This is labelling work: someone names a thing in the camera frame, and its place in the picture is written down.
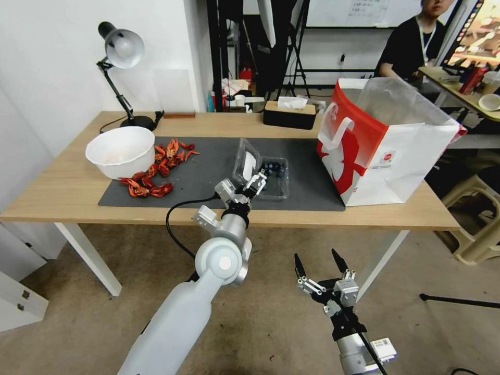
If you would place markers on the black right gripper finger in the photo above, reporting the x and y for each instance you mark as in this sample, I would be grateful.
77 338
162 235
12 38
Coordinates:
308 283
341 265

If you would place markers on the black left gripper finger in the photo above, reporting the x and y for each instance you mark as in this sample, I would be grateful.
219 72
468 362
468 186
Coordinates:
256 179
261 188

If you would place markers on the clear plastic takeout container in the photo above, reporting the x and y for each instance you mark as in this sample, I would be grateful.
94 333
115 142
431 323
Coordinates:
244 160

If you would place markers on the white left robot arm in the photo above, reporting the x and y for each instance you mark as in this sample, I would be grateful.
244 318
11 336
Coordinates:
187 312

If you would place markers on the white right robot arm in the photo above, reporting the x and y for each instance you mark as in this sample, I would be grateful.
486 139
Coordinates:
353 357

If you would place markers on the black tissue box wooden lid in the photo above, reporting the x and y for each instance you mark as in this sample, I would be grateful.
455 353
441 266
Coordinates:
288 117

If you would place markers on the red and white takeout bag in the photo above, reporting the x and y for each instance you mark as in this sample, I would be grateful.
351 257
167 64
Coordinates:
394 168

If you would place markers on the dark grey table mat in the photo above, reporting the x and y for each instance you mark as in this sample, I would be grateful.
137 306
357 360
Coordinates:
207 183

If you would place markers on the red crayfish shell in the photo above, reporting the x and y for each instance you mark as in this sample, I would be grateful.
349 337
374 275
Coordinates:
164 167
137 191
162 190
178 158
191 154
152 170
186 146
159 150
127 181
172 147
138 176
147 183

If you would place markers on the white tissue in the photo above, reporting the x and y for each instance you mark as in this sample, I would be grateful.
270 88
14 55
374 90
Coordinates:
291 102

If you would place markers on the small brown wooden block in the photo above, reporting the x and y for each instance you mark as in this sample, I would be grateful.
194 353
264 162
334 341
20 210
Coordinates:
179 115

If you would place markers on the black tripod leg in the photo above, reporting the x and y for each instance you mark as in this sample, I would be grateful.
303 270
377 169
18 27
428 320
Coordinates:
461 300

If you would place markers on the white plastic bowl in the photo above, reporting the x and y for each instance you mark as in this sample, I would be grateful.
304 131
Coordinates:
119 150

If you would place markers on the black tripod stand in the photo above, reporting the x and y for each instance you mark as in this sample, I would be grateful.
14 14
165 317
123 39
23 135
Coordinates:
299 47

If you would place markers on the beige plastic stool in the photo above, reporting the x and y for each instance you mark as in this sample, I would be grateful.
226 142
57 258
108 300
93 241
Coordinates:
478 230

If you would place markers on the wooden table white legs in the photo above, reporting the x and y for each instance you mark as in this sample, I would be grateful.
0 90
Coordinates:
58 195

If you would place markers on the black desk lamp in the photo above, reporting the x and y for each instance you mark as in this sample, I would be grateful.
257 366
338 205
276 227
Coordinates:
123 47

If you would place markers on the whiteboard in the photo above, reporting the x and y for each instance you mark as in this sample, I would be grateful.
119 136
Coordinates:
351 13

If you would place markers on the person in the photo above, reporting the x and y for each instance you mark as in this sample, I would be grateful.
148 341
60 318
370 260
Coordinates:
406 43

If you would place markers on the wooden background desk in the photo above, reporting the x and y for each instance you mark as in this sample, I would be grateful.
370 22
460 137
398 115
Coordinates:
449 84

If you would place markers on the small white bowl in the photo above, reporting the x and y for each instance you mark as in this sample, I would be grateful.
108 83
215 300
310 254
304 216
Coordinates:
490 103

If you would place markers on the pale drink cup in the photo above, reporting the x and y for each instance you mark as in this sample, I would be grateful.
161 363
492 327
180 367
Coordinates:
491 83

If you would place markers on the white cabinet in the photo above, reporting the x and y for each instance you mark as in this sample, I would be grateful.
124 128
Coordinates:
19 300

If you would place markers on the computer monitor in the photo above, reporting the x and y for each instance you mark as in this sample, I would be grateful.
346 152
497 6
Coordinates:
478 35

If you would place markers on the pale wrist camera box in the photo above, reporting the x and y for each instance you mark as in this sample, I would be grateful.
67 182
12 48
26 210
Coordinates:
347 292
224 191

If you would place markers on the black metal frame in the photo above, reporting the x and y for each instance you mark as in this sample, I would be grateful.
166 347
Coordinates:
218 47

